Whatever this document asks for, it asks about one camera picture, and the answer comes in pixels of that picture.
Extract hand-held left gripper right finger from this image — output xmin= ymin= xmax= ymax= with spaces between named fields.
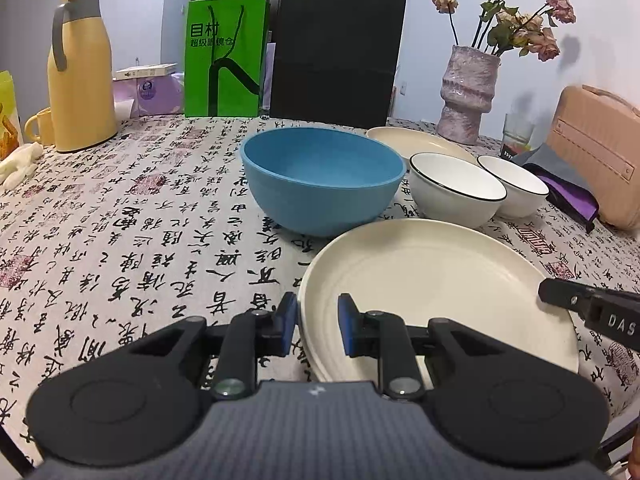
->
xmin=337 ymin=293 xmax=506 ymax=402

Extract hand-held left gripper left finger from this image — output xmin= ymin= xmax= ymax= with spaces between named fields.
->
xmin=127 ymin=291 xmax=299 ymax=402

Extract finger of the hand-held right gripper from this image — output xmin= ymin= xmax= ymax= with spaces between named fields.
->
xmin=539 ymin=278 xmax=601 ymax=318

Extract cream round plate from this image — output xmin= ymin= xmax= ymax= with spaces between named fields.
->
xmin=298 ymin=218 xmax=583 ymax=388
xmin=365 ymin=126 xmax=478 ymax=166

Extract white bowl with black rim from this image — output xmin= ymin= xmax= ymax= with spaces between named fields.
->
xmin=476 ymin=154 xmax=550 ymax=219
xmin=409 ymin=152 xmax=508 ymax=226

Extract blue bowl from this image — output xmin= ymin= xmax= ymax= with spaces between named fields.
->
xmin=241 ymin=126 xmax=407 ymax=238

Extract purple grey pouch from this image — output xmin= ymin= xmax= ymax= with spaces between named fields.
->
xmin=512 ymin=142 xmax=600 ymax=233

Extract tan leather case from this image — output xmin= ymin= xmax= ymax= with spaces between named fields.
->
xmin=547 ymin=85 xmax=640 ymax=231

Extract clear drinking glass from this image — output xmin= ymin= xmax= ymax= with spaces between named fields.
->
xmin=501 ymin=112 xmax=537 ymax=151

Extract calligraphy printed tablecloth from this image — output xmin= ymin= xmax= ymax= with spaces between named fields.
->
xmin=0 ymin=112 xmax=640 ymax=466

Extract pink ceramic vase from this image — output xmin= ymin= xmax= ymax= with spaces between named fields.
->
xmin=436 ymin=45 xmax=502 ymax=146

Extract purple tissue pack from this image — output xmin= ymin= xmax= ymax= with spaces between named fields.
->
xmin=112 ymin=72 xmax=188 ymax=118

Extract dried pink roses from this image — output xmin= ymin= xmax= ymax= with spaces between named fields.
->
xmin=431 ymin=0 xmax=577 ymax=63

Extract green paper bag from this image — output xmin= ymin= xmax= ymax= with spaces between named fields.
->
xmin=185 ymin=0 xmax=267 ymax=118

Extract black paper bag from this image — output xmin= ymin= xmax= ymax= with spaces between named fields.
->
xmin=268 ymin=0 xmax=408 ymax=128

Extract flat white box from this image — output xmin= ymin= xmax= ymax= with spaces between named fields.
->
xmin=112 ymin=62 xmax=178 ymax=81

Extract yellow thermos jug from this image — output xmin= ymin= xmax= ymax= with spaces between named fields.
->
xmin=47 ymin=0 xmax=119 ymax=153

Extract white rubber gloves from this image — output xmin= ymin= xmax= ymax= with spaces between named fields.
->
xmin=0 ymin=142 xmax=45 ymax=186

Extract yellow mug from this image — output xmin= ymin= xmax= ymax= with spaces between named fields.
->
xmin=24 ymin=107 xmax=55 ymax=147

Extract lime green snack box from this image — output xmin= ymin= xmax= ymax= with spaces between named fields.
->
xmin=0 ymin=71 xmax=23 ymax=153

